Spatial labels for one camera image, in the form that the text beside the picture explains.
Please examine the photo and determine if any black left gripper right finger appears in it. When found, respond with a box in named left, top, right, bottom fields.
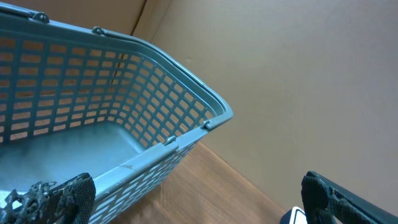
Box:
left=301, top=171, right=397, bottom=224

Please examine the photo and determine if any grey plastic shopping basket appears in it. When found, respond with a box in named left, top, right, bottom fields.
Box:
left=1, top=3, right=233, bottom=223

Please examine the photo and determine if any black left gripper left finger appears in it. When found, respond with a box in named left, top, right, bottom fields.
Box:
left=1, top=173, right=96, bottom=223

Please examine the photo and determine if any white barcode scanner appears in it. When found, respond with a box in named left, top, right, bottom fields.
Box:
left=279, top=207, right=307, bottom=224

